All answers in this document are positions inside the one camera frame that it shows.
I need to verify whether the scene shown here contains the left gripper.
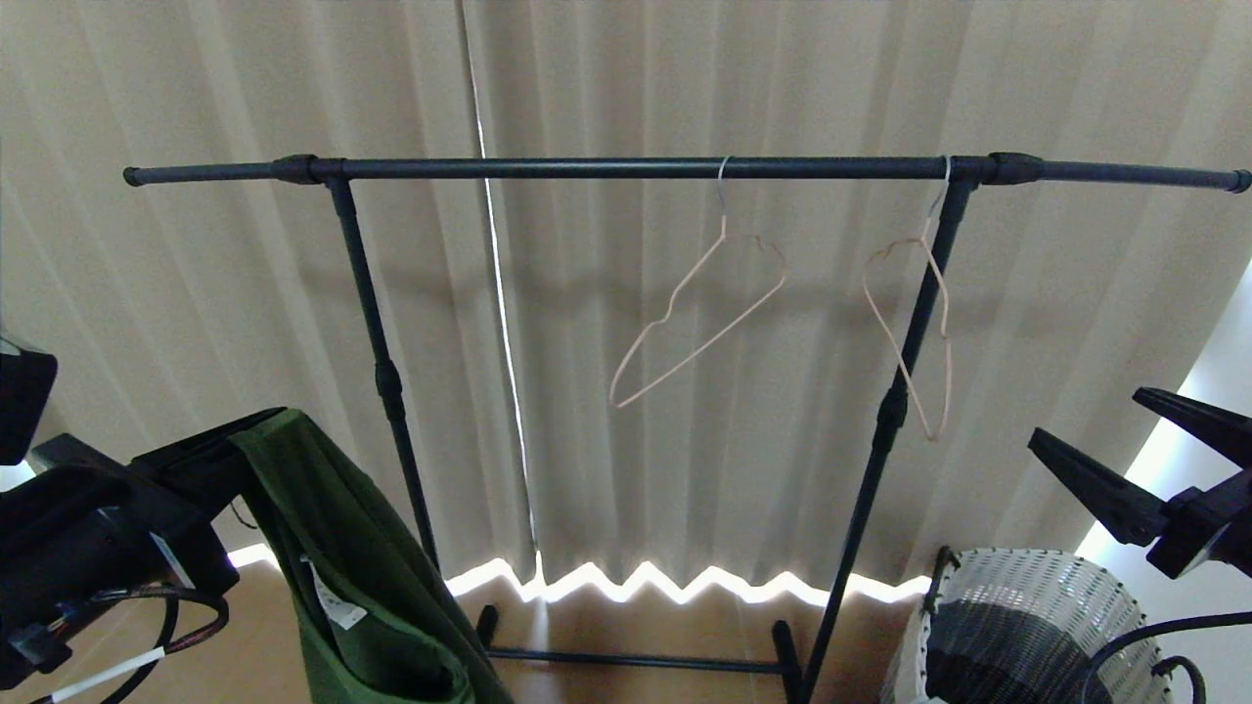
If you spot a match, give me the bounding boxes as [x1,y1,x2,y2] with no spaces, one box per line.
[0,435,241,676]

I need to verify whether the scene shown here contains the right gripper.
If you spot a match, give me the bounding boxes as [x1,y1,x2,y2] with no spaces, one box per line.
[1027,387,1252,580]

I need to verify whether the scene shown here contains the pink clothes hanger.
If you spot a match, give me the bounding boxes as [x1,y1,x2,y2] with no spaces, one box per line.
[861,156,954,443]
[608,156,789,410]

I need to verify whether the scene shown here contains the green long-sleeved shirt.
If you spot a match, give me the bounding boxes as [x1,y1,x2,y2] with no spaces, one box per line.
[230,409,514,704]

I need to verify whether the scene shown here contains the white laundry basket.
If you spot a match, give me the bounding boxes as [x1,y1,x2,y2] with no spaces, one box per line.
[880,546,1206,704]

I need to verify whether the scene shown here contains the black clothes rack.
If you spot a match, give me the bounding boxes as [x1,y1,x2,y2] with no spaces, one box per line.
[122,152,1252,704]

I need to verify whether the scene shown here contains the beige curtain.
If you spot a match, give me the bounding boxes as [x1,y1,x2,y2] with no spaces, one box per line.
[0,0,1252,602]

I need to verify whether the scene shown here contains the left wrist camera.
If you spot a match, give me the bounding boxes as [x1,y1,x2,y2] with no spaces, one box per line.
[0,337,58,466]

